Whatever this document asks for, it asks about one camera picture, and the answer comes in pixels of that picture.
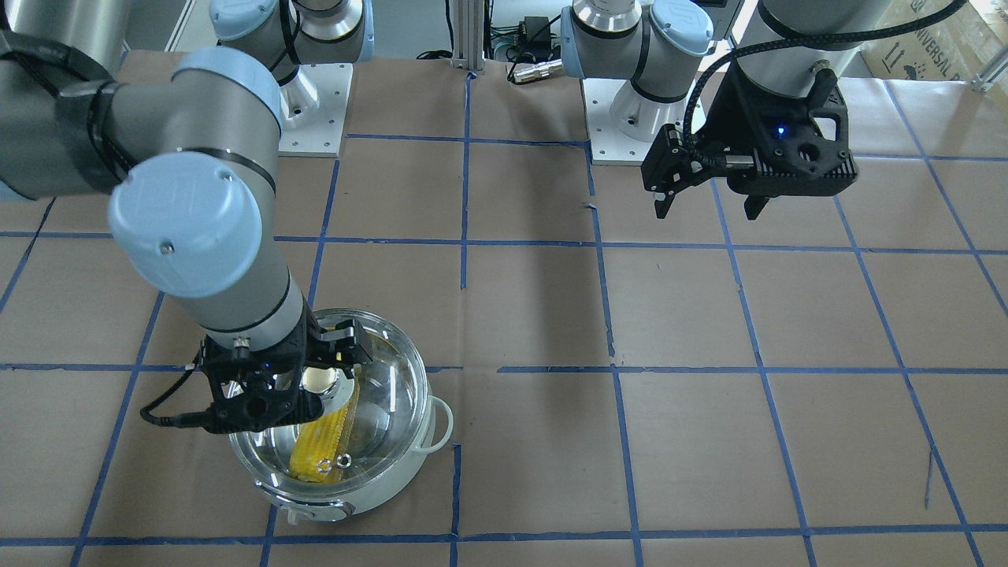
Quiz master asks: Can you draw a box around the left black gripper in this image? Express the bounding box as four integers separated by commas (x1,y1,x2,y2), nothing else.
640,55,859,221

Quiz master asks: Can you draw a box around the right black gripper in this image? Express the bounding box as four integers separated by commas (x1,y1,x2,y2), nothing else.
192,308,373,434

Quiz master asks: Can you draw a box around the glass pot lid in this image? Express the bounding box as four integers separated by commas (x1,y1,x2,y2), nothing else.
228,309,428,498

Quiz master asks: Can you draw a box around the yellow corn cob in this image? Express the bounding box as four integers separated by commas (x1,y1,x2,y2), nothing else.
289,387,359,484

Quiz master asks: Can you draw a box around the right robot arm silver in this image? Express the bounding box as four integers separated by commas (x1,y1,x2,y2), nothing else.
2,1,373,434

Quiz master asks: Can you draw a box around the white steel cooking pot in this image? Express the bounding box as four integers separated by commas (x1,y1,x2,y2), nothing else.
228,309,454,524

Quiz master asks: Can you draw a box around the black power adapter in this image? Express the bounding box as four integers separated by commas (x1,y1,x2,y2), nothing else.
519,16,552,50

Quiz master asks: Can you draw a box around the cardboard box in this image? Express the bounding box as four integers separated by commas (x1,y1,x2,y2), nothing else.
862,1,1007,80

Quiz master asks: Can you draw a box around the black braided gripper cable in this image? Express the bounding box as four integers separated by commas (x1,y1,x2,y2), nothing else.
682,0,969,150

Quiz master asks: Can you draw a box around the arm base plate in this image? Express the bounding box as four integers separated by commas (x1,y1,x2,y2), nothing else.
280,62,354,158
582,78,688,166

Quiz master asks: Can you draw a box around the silver cable connector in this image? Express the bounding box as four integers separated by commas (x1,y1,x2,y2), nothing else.
509,60,565,85

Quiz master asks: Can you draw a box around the aluminium frame post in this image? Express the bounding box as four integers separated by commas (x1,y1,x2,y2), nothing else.
449,1,489,76

